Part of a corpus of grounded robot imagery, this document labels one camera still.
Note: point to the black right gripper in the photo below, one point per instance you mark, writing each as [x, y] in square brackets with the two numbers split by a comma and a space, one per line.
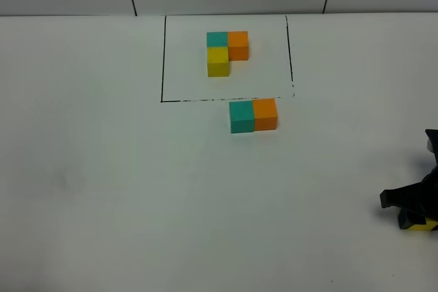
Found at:
[416, 201]

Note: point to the yellow template cube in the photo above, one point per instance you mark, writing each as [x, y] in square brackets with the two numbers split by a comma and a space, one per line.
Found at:
[218, 62]

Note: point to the orange template cube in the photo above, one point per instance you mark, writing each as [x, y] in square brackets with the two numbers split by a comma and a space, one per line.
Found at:
[238, 45]

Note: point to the teal template cube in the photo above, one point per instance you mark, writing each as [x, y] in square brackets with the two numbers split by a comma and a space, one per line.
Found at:
[217, 39]

